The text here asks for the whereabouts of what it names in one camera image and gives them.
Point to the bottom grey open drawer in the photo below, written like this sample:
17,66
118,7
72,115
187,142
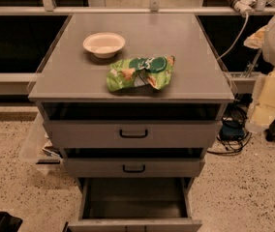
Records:
134,205

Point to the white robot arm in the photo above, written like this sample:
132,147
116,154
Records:
265,40

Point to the top grey drawer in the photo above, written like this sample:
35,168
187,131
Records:
132,134

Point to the white paper bowl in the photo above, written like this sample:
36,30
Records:
104,45

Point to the middle grey drawer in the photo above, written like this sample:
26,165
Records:
134,168

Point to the grey drawer cabinet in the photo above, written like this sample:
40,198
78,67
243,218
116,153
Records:
132,102

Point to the blue device on floor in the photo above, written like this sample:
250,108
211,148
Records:
231,134

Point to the green rice chip bag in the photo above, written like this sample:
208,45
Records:
136,72

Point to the white power strip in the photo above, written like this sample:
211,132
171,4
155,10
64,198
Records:
242,6

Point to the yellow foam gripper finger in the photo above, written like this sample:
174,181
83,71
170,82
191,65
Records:
261,112

